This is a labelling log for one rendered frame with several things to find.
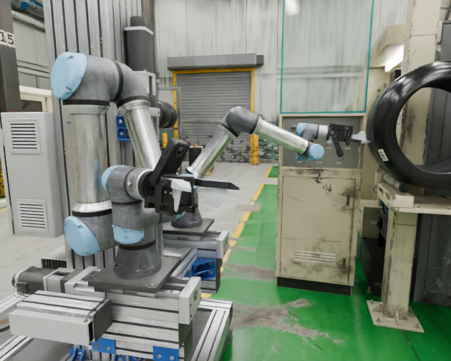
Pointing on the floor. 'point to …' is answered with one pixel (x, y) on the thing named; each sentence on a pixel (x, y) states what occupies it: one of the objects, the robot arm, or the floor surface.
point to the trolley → (170, 114)
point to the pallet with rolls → (196, 156)
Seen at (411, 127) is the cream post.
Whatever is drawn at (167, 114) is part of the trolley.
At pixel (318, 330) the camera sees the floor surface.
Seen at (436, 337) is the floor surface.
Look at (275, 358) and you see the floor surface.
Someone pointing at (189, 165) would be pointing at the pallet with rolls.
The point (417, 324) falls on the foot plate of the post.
